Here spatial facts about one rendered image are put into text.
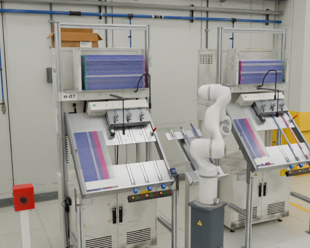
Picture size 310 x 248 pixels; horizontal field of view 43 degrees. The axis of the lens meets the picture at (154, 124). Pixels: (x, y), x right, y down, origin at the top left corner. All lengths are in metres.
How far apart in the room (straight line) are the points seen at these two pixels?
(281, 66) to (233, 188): 1.26
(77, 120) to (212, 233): 1.33
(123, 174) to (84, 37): 1.24
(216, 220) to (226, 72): 1.70
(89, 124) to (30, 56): 1.64
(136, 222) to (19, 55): 2.24
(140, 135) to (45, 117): 1.71
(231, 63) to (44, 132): 2.21
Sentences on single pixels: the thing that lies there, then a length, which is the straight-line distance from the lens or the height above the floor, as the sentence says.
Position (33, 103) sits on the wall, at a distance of 4.55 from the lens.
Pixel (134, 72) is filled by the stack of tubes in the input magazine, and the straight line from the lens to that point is 3.20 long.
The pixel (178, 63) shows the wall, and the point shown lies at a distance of 5.07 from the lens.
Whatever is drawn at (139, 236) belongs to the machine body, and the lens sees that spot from 3.39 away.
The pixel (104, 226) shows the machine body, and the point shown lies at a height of 0.31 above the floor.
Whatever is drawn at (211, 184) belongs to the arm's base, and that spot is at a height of 0.85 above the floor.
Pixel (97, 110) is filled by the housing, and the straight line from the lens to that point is 3.11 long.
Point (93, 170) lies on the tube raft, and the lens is 2.86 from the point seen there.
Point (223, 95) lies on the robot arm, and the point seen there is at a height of 1.39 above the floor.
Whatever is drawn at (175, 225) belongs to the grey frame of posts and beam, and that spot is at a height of 0.36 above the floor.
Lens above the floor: 1.64
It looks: 10 degrees down
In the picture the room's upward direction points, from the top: straight up
